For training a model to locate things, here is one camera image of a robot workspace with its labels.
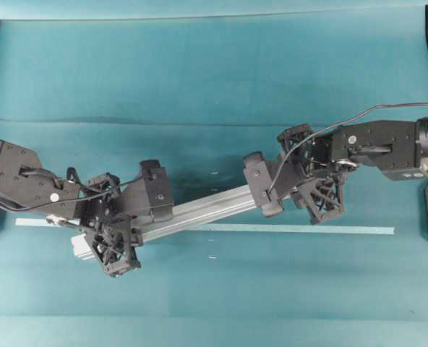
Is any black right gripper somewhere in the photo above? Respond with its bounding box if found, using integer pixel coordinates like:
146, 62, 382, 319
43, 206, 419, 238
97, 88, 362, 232
243, 124, 344, 225

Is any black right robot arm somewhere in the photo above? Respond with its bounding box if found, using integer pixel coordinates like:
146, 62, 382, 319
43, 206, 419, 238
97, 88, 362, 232
243, 116, 428, 224

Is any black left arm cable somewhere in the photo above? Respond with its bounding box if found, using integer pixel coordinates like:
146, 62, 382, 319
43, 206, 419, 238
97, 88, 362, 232
0, 176, 142, 218

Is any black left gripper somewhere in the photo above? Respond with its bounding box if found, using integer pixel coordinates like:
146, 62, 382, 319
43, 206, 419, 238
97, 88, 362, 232
74, 160, 174, 278

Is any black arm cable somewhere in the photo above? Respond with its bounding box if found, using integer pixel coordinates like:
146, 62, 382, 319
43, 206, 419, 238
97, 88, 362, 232
0, 176, 142, 218
266, 103, 428, 202

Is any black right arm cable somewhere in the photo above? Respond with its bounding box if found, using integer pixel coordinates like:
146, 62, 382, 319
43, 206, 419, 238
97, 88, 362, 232
266, 103, 428, 202

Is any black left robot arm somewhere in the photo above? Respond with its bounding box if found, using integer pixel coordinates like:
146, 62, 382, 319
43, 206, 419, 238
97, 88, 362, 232
0, 140, 174, 278

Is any silver aluminium extrusion rail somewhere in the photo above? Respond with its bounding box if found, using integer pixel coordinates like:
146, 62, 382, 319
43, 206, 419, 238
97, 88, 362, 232
70, 184, 258, 262

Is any light blue tape strip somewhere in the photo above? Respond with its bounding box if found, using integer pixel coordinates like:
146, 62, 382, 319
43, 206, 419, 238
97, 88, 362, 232
14, 218, 398, 239

